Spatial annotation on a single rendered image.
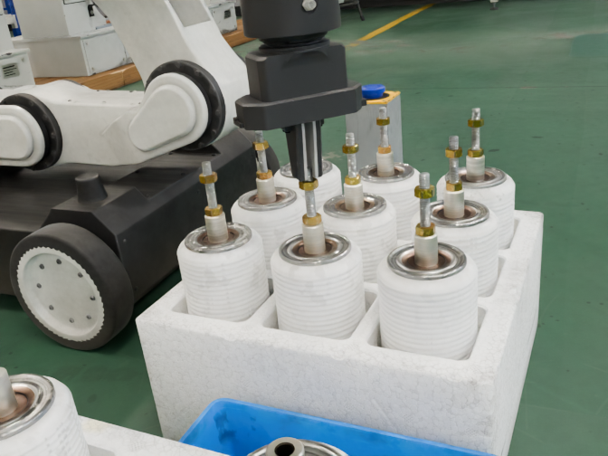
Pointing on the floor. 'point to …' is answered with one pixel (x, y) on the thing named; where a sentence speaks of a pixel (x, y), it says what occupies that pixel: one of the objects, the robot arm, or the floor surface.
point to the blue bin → (259, 437)
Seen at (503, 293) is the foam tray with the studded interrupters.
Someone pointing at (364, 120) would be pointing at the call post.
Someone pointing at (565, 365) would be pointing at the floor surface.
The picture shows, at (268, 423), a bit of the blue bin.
